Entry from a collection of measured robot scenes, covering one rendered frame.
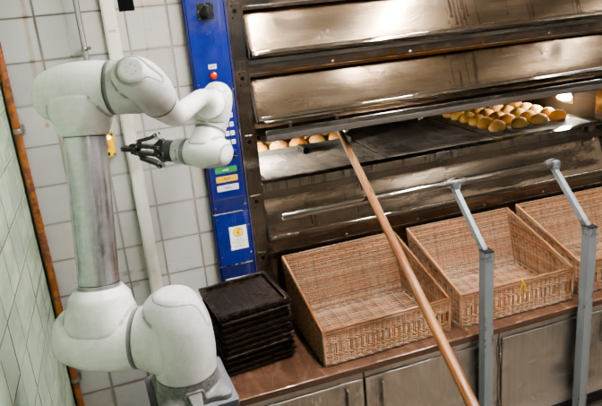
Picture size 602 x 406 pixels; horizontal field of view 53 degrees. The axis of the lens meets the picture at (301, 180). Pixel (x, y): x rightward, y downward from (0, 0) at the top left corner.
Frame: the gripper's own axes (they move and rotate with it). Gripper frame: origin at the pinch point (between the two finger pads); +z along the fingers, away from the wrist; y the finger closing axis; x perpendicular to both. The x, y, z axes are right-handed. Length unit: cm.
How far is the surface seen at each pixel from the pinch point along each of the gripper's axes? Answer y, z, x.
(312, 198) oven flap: 39, -36, 67
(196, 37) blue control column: -34.9, -10.1, 33.6
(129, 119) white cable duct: -7.3, 11.4, 13.8
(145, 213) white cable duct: 30.9, 11.5, 13.6
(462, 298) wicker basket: 74, -103, 61
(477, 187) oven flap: 49, -97, 123
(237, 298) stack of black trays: 63, -26, 15
